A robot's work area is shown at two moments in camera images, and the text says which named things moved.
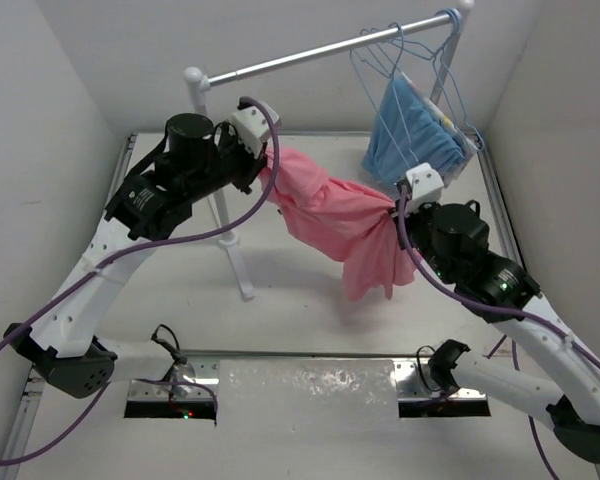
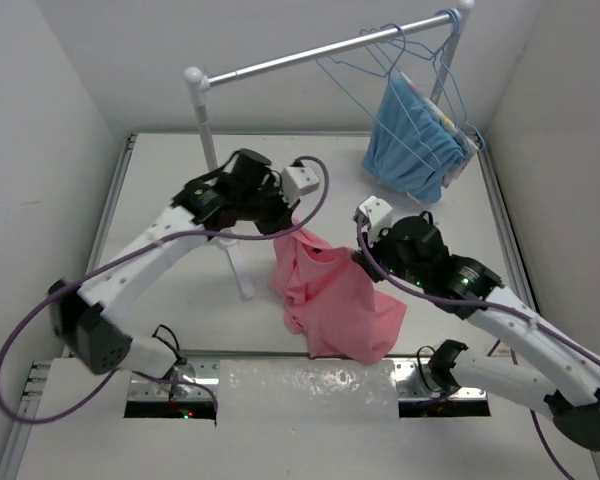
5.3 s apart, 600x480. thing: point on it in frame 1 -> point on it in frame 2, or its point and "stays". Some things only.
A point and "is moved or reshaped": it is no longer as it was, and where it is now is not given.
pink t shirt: (345, 223) is moved or reshaped
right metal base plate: (415, 380) stays
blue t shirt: (406, 130) stays
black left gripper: (249, 162) -> (282, 219)
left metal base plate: (197, 378) stays
